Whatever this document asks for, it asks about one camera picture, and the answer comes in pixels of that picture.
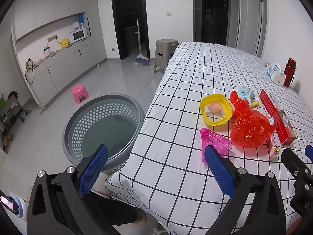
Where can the shoe rack with shoes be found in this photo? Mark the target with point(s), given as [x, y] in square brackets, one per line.
[11, 111]

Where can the yellow marker pen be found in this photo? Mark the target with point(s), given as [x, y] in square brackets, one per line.
[254, 104]

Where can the small pink plastic stool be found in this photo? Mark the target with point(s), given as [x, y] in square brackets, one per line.
[78, 91]

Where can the red thermos bottle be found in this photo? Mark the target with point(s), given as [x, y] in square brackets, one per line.
[289, 71]

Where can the smartphone on stand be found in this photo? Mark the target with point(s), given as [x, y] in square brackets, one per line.
[10, 203]

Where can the white blue tissue pack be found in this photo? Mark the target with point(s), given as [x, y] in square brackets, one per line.
[274, 72]

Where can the white microwave oven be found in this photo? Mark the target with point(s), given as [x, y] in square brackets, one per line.
[77, 35]

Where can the light blue wipes packet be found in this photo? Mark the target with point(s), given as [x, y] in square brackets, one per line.
[244, 92]

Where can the grey perforated laundry basket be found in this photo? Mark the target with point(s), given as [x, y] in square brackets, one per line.
[114, 120]

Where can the pink rubber pig toy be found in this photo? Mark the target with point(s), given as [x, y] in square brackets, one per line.
[215, 107]

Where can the grey cabinet counter unit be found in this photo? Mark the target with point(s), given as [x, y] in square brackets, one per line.
[37, 22]

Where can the blue broom with dustpan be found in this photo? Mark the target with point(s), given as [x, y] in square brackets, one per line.
[140, 59]

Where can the red long cardboard box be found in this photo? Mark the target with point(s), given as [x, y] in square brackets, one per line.
[283, 127]

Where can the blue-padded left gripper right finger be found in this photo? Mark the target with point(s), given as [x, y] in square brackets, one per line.
[266, 214]

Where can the yellow box on counter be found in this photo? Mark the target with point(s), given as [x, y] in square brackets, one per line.
[64, 43]

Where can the clear bottle on counter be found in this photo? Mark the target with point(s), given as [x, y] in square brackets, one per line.
[46, 51]

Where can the pink snack wrapper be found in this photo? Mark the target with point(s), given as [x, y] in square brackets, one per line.
[273, 149]

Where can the pink plastic shuttlecock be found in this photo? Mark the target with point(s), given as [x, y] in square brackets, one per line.
[220, 143]

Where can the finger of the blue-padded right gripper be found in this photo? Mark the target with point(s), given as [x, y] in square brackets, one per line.
[309, 152]
[291, 161]

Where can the red plastic bag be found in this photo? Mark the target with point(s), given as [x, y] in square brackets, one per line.
[251, 128]

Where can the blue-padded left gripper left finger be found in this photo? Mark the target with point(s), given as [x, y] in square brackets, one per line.
[57, 204]

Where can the stacked grey plastic stools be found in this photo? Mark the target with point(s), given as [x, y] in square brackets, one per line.
[164, 51]

